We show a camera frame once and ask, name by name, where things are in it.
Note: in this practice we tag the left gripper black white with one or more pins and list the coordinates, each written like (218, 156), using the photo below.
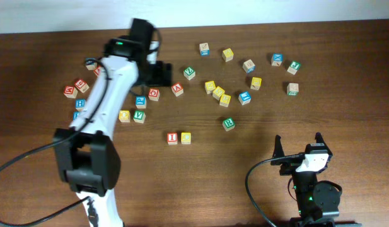
(165, 79)

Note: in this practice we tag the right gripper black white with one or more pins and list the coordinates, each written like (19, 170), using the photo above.
(289, 166)

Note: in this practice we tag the red A letter block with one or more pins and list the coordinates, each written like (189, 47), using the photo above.
(177, 89)

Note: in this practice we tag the red I letter block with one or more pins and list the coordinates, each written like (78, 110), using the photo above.
(172, 138)

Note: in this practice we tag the yellow C letter block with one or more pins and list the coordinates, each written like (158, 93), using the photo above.
(186, 138)

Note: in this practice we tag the green R letter block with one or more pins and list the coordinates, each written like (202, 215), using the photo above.
(228, 124)

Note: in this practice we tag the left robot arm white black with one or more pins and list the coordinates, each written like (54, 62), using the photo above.
(86, 157)

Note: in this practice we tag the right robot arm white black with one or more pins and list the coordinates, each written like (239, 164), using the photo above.
(318, 201)

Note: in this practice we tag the red Q letter block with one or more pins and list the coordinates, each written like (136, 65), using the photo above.
(154, 94)

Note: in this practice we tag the blue P letter block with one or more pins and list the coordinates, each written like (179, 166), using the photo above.
(141, 102)

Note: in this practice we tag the green Z letter block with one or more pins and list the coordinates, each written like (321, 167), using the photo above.
(189, 73)

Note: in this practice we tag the green V letter block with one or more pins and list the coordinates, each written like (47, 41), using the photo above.
(139, 116)

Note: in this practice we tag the yellow O letter block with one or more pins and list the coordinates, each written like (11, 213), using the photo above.
(124, 116)

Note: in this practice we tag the green-sided block far right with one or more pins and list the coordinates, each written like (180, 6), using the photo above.
(292, 89)

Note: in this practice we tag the blue-sided block top centre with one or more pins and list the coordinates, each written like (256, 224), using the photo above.
(204, 49)

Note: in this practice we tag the red A block left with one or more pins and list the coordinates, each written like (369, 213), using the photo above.
(97, 71)

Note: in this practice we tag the yellow cluster block left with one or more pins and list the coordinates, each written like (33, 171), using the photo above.
(209, 86)

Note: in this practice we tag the blue S letter block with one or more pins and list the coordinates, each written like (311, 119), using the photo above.
(90, 63)

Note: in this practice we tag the yellow cluster block middle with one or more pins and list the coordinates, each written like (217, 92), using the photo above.
(218, 92)

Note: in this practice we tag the blue I letter block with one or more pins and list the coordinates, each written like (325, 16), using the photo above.
(244, 98)

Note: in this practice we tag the red 9 number block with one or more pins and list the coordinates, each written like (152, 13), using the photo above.
(81, 85)

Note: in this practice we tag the yellow block right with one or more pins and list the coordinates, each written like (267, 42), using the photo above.
(255, 83)

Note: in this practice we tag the yellow block top centre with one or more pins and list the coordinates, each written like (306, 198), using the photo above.
(227, 55)

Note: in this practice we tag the yellow E cluster block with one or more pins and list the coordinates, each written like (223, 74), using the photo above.
(225, 100)

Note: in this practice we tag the green J letter block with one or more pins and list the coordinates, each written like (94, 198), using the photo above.
(293, 67)

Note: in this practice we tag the blue H block upper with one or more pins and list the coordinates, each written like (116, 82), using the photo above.
(80, 104)

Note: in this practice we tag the blue h block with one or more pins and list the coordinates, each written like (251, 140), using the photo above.
(75, 115)
(80, 104)

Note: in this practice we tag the red M letter block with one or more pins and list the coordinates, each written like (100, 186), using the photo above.
(70, 92)

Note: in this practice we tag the blue H block lower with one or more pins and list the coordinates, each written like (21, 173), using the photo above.
(75, 115)

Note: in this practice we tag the blue X letter block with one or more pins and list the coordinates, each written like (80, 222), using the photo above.
(276, 59)

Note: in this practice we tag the blue D sided block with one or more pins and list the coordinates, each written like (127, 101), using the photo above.
(248, 66)

